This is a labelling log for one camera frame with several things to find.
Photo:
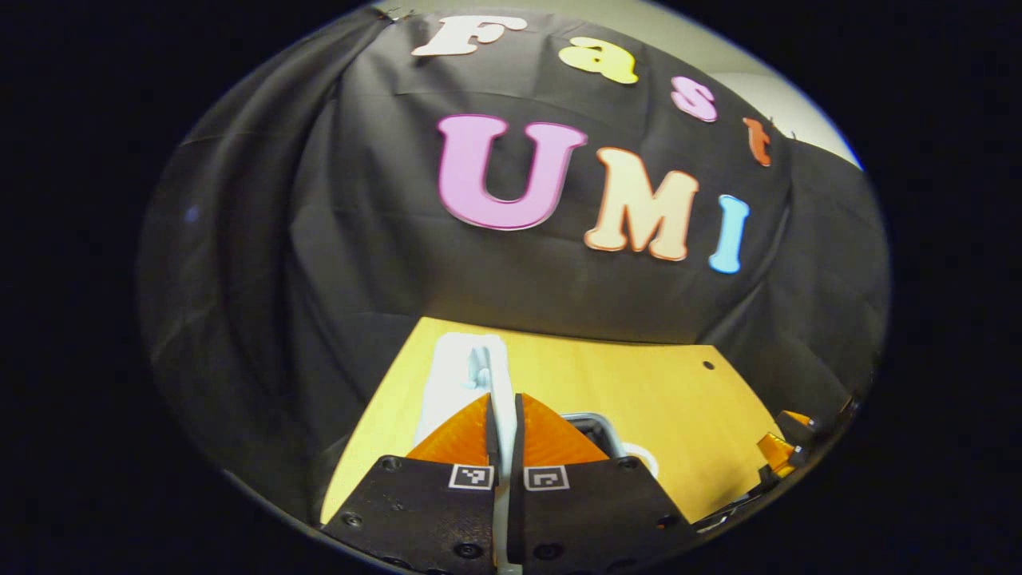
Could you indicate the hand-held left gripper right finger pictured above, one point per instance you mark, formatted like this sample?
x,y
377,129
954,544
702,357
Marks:
x,y
517,443

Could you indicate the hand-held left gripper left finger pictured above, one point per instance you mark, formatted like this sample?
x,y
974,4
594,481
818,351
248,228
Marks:
x,y
490,439

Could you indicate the silver hard-shell suitcase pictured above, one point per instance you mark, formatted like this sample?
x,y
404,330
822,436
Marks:
x,y
455,375

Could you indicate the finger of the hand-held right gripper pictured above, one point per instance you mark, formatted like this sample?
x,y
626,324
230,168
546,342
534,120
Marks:
x,y
797,420
773,452

